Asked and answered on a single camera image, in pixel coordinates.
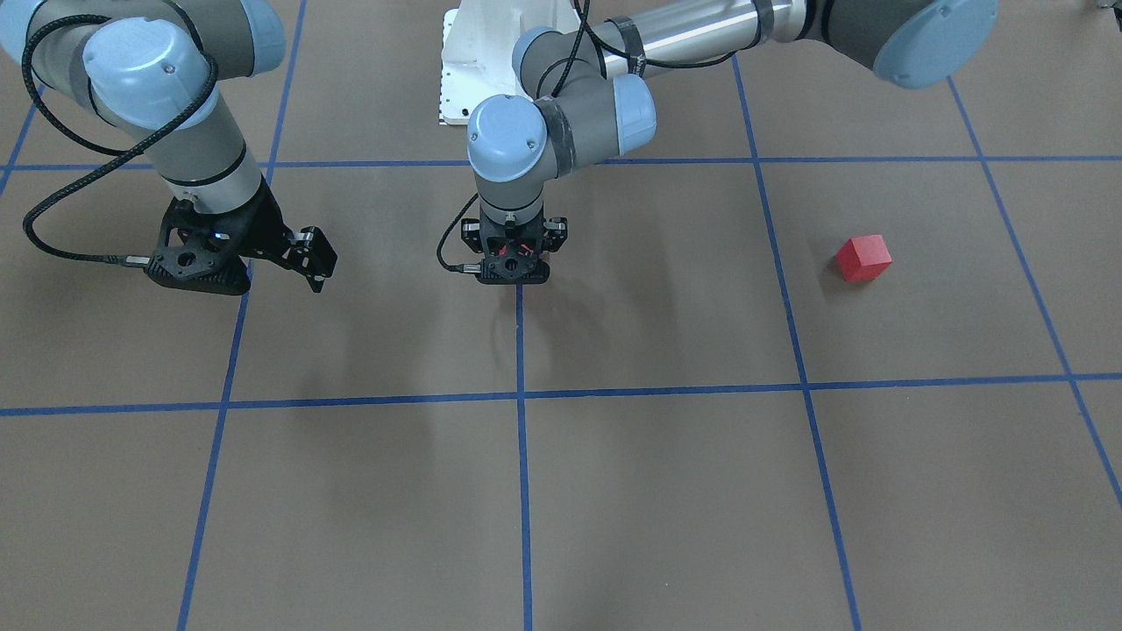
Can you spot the red cube block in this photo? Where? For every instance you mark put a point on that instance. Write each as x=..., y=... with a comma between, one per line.
x=514, y=257
x=863, y=258

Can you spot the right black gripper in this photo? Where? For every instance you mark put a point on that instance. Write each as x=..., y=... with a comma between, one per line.
x=264, y=225

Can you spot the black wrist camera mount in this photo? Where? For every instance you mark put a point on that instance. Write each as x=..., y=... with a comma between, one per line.
x=199, y=260

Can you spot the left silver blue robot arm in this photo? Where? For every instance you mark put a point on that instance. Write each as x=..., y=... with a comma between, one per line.
x=582, y=96

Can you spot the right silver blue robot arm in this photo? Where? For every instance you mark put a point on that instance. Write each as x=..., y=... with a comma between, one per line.
x=133, y=79

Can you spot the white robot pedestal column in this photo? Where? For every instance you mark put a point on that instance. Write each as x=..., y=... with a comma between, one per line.
x=477, y=45

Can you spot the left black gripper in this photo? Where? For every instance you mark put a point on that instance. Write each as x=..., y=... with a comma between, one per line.
x=556, y=235

